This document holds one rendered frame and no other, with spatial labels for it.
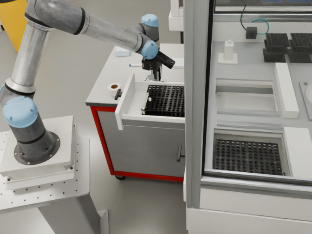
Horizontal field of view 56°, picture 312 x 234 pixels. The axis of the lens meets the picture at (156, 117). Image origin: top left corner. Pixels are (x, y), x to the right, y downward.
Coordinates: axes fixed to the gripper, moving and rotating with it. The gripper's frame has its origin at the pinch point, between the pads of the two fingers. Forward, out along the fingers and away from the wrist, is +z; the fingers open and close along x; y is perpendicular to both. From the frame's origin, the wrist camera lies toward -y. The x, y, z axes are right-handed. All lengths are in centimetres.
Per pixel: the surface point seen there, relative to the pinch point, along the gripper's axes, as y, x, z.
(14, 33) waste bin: 218, -114, 54
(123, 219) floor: 15, 42, 81
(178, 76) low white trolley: -6.3, -13.2, 5.0
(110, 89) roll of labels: 22.9, 12.2, 1.1
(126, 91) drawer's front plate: 5.7, 25.9, -11.7
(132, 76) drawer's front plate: 7.6, 14.7, -11.7
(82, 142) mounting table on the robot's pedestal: 21, 47, 5
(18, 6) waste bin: 205, -123, 26
